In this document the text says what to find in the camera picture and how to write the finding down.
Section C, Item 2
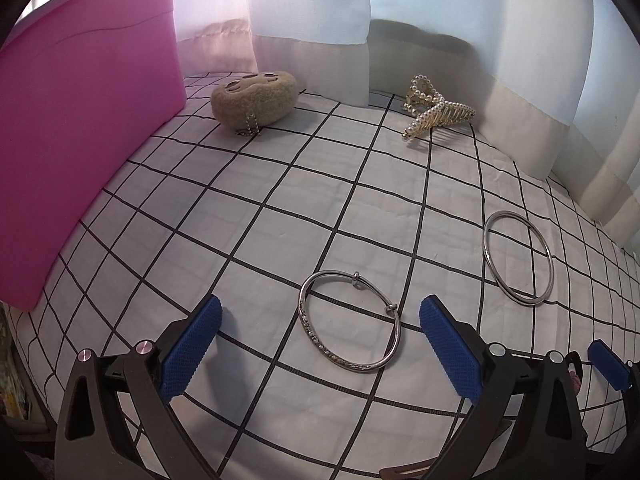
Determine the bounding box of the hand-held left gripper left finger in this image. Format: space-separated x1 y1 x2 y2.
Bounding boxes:
54 295 223 480

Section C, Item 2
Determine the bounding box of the plain silver bangle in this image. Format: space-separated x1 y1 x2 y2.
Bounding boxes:
482 211 555 307

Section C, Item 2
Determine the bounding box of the pearl hair claw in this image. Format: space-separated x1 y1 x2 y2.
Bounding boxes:
401 74 477 142

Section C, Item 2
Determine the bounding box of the sheer white curtain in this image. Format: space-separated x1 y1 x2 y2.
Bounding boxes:
170 0 261 78

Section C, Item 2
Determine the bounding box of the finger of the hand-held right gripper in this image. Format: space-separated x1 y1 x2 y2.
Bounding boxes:
586 340 635 397

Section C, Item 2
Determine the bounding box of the patterned silver bangle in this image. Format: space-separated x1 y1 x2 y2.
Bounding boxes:
298 270 401 373

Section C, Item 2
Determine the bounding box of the black checked white tablecloth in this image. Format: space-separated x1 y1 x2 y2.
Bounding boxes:
10 71 640 478

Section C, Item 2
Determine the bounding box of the pink plastic basin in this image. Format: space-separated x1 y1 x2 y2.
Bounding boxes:
0 0 190 313

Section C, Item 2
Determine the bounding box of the black metal hair clip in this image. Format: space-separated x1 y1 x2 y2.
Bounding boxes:
378 462 433 480

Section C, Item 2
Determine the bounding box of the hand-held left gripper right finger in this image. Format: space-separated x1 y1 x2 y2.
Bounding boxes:
419 295 587 480

